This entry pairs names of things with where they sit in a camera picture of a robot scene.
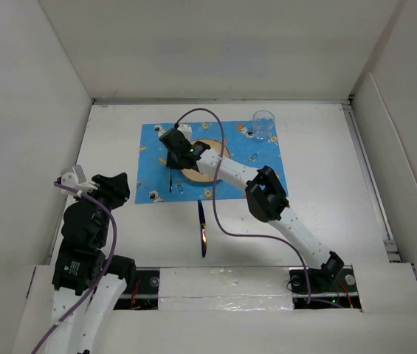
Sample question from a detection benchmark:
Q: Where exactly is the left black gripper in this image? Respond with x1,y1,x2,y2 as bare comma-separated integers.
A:
75,171,129,246

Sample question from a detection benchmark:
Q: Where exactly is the beige ceramic plate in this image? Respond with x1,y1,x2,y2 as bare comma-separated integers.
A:
182,139,222,183

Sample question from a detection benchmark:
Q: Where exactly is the iridescent fork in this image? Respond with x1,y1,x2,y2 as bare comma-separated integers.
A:
169,168,173,193

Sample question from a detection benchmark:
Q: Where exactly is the blue space-print cloth placemat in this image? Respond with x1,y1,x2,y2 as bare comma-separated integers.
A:
135,120,288,204

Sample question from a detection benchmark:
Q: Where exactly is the iridescent table knife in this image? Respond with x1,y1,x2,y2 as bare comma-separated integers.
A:
197,200,207,258

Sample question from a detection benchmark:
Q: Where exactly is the clear plastic cup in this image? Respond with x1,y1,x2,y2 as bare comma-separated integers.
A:
252,110,275,139

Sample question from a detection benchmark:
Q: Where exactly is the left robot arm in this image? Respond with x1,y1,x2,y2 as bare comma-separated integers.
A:
41,165,137,353

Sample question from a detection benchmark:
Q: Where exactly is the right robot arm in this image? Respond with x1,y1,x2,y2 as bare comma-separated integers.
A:
158,125,345,291

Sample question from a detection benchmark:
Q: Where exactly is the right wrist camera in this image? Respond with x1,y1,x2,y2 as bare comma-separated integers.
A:
177,124,193,139

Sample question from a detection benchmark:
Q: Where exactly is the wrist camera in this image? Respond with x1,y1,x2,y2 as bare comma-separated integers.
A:
177,124,193,139
56,164,94,195

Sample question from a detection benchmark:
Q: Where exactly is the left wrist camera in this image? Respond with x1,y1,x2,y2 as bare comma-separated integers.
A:
56,164,94,195

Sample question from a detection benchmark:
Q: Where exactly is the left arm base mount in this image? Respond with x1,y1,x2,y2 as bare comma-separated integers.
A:
114,268,160,310

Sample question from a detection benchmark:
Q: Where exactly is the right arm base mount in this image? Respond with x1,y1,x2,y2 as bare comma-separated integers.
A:
286,266,362,310

